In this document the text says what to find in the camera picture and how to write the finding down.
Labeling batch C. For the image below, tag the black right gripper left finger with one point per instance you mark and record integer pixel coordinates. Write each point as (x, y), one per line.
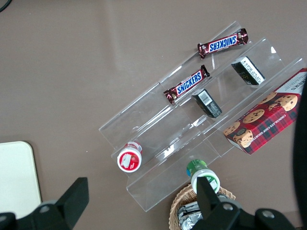
(68, 203)

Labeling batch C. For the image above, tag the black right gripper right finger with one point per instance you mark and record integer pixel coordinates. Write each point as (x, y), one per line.
(209, 203)

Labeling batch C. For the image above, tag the foil wrapped sandwich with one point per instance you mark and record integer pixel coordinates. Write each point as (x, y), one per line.
(189, 218)

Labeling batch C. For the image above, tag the woven wicker basket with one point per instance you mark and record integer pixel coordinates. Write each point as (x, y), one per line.
(178, 203)

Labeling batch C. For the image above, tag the white plastic tray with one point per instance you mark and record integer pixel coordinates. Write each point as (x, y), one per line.
(16, 177)

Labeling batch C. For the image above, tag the green yogurt cup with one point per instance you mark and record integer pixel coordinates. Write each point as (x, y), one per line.
(197, 169)

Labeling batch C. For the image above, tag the red strawberry yogurt cup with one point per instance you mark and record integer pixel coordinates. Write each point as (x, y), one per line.
(129, 160)

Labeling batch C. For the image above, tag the clear acrylic tiered display stand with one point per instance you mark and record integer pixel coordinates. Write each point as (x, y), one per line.
(182, 124)

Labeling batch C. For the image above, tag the small black box with barcode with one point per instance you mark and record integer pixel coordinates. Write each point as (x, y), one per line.
(206, 103)

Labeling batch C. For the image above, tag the red tartan cookie box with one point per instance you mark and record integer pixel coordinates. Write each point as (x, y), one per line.
(266, 115)

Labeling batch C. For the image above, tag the Snickers chocolate bar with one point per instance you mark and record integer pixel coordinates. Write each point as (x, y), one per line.
(188, 84)
(223, 43)

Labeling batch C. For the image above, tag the small black box white label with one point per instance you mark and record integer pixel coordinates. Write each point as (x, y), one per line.
(249, 71)

